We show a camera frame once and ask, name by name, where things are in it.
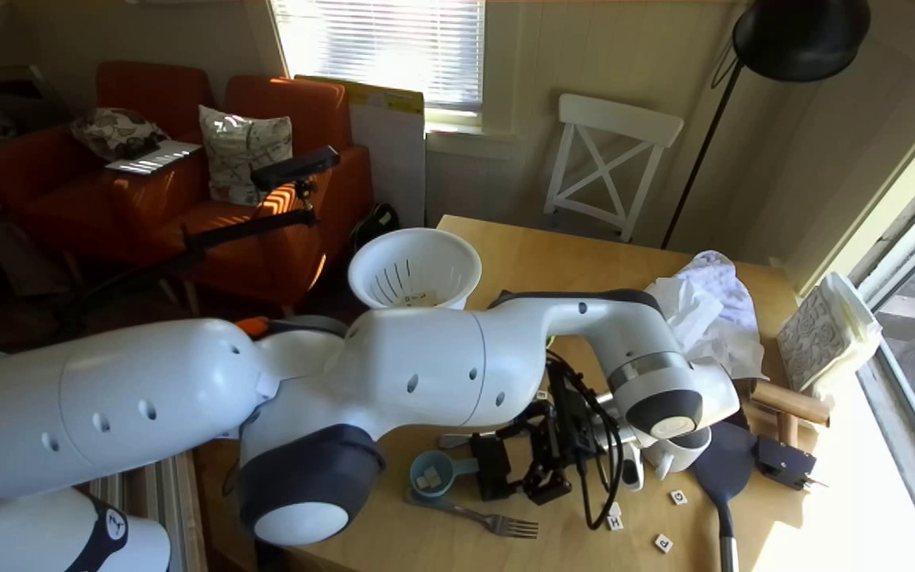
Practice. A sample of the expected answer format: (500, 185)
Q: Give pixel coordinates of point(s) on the orange sofa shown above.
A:
(70, 200)

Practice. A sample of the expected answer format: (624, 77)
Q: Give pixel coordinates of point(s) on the letter tile near edge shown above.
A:
(660, 543)

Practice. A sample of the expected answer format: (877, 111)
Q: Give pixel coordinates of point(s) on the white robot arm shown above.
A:
(308, 408)

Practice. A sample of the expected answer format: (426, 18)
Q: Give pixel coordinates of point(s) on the patterned cushion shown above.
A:
(237, 146)

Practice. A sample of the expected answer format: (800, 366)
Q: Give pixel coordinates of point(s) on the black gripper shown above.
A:
(569, 429)

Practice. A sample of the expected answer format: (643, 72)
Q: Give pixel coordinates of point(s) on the white crumpled cloth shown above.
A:
(712, 311)

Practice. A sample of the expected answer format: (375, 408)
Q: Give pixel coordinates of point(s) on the letter tile pair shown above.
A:
(615, 518)

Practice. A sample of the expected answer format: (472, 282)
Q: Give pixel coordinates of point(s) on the black floor lamp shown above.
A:
(786, 42)

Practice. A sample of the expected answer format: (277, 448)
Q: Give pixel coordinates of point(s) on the dark blue spatula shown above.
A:
(721, 471)

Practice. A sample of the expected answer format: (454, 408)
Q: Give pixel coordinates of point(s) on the white wooden chair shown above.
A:
(607, 158)

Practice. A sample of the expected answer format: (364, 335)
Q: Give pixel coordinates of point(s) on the small dark blue block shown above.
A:
(781, 463)

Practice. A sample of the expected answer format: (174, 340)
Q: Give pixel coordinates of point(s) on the letter blocks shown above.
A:
(431, 481)

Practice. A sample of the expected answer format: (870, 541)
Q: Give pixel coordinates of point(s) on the silver fork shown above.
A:
(492, 523)

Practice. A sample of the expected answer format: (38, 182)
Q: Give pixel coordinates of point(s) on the blue measuring spoon with holder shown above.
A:
(454, 456)

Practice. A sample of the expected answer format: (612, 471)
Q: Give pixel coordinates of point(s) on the wooden block toy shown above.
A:
(790, 408)

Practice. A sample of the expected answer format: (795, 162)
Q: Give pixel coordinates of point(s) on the white plastic colander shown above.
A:
(414, 267)

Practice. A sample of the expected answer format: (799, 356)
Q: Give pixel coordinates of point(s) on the single letter tile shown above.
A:
(676, 498)

